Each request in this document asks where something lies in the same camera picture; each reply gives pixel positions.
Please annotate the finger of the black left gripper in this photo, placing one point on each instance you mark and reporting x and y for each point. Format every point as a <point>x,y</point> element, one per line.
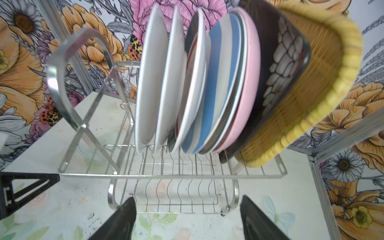
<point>18,189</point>

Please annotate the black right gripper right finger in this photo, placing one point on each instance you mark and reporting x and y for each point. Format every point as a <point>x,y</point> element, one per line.
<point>256,224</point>

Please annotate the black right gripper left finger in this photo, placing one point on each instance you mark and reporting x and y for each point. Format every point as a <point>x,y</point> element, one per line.
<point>120,224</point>

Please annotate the pink round plate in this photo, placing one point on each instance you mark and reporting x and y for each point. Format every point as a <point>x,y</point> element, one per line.
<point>250,83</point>

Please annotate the white plate green red band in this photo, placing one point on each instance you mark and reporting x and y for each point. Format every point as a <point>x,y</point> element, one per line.
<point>195,47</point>

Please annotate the white plate green rim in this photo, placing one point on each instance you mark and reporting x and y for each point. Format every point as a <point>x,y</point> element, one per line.
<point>151,78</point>

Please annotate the white plate red characters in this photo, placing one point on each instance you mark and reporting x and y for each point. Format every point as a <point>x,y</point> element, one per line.
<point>173,81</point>

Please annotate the blue white striped plate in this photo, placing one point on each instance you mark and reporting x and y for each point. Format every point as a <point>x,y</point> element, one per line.
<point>226,40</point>

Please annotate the black floral square plate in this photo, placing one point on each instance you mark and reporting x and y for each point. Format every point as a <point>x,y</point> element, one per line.
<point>285,54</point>

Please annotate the yellow woven square plate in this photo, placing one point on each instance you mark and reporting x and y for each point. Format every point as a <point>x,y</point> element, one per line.
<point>337,48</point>

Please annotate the chrome two-tier dish rack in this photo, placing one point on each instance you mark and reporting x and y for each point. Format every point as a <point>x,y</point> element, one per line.
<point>160,181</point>

